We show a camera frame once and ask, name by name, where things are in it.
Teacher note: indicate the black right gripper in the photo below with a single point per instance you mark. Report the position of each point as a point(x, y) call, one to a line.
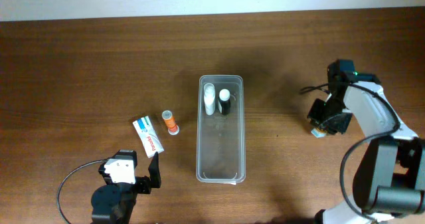
point(339, 125)

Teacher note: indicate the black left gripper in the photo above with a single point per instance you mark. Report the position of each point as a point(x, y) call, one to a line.
point(145, 184)

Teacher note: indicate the gold lid small jar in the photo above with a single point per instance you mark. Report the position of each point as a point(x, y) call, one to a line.
point(318, 133)

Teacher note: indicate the orange tablet tube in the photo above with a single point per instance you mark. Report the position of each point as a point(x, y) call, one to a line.
point(170, 123)

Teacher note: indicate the white pump bottle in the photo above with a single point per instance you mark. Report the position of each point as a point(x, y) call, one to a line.
point(209, 98)

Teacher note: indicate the dark bottle white cap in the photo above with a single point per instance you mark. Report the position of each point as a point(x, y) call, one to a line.
point(224, 101)

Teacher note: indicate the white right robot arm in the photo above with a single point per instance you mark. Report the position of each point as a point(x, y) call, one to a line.
point(381, 176)

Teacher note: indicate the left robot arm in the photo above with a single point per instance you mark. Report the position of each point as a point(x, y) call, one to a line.
point(114, 201)

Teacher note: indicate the clear plastic container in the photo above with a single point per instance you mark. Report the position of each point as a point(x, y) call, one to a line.
point(221, 149)

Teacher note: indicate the white Panadol box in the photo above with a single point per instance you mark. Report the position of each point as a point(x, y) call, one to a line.
point(148, 136)

